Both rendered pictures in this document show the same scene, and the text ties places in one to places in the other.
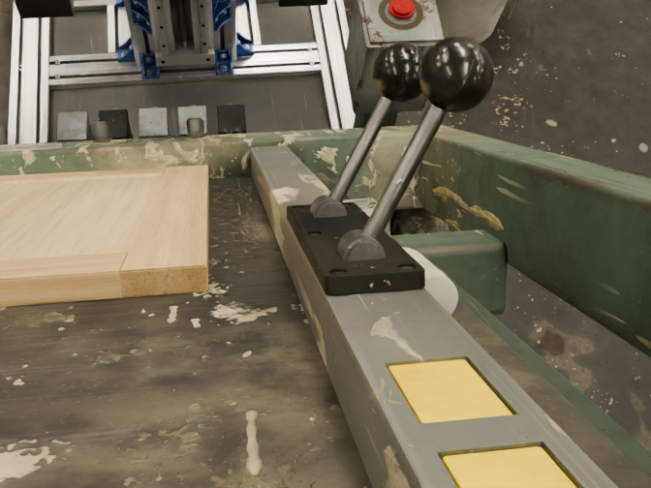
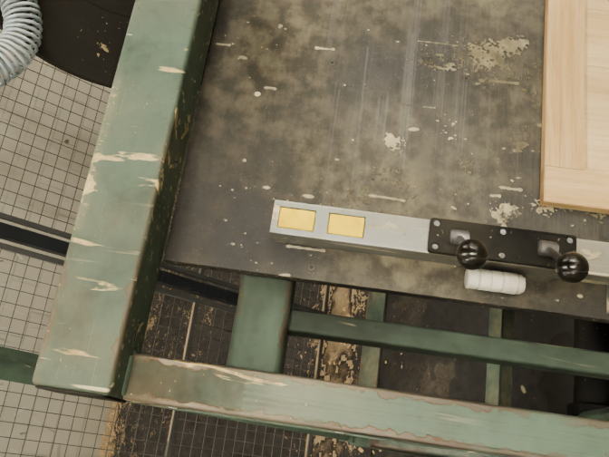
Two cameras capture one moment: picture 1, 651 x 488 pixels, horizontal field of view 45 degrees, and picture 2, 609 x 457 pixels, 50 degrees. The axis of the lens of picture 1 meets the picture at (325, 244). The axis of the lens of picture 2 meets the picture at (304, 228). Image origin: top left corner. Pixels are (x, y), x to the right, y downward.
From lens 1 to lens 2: 0.87 m
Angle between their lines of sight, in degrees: 83
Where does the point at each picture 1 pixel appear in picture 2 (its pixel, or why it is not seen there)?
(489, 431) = (321, 224)
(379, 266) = (438, 237)
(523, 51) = not seen: outside the picture
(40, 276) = (546, 134)
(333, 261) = (450, 225)
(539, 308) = not seen: outside the picture
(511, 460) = (308, 222)
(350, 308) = (414, 222)
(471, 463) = (310, 215)
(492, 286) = not seen: outside the picture
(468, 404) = (335, 226)
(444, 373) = (354, 228)
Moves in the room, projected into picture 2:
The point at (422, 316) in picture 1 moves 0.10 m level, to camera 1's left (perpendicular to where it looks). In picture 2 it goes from (399, 240) to (420, 172)
